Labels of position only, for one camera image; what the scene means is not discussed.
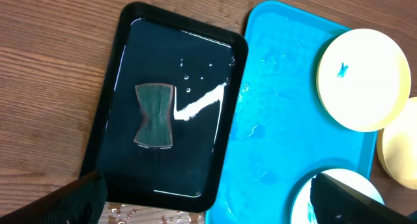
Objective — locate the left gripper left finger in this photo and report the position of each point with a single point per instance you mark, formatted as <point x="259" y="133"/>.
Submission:
<point x="81" y="201"/>

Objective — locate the light blue plate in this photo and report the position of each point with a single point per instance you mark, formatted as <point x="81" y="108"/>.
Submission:
<point x="302" y="210"/>

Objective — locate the black plastic tray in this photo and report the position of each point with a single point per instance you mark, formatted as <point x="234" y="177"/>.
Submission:
<point x="205" y="66"/>

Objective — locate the teal plastic tray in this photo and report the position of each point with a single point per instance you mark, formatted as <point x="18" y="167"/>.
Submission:
<point x="281" y="134"/>

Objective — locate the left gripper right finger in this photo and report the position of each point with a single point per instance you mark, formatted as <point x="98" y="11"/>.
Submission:
<point x="335" y="202"/>

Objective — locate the yellow-green plate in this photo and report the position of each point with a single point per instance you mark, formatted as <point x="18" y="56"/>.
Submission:
<point x="396" y="146"/>
<point x="363" y="80"/>

